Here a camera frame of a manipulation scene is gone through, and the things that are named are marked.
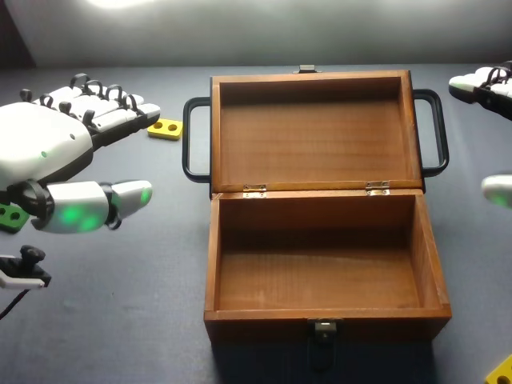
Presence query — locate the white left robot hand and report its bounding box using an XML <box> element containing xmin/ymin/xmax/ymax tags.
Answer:
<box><xmin>0</xmin><ymin>73</ymin><xmax>162</xmax><ymax>235</ymax></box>

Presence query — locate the yellow block with holes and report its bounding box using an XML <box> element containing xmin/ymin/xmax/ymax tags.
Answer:
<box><xmin>484</xmin><ymin>354</ymin><xmax>512</xmax><ymax>384</ymax></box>

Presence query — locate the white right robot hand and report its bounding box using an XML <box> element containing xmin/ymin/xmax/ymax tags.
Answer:
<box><xmin>448</xmin><ymin>60</ymin><xmax>512</xmax><ymax>210</ymax></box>

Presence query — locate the green two-hole block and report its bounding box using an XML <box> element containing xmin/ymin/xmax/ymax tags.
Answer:
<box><xmin>0</xmin><ymin>202</ymin><xmax>31</xmax><ymax>234</ymax></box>

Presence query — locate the grey table cloth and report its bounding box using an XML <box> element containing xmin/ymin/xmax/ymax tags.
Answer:
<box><xmin>0</xmin><ymin>63</ymin><xmax>512</xmax><ymax>384</ymax></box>

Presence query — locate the yellow two-hole block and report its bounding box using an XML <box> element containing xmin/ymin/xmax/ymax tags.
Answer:
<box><xmin>146</xmin><ymin>118</ymin><xmax>184</xmax><ymax>142</ymax></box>

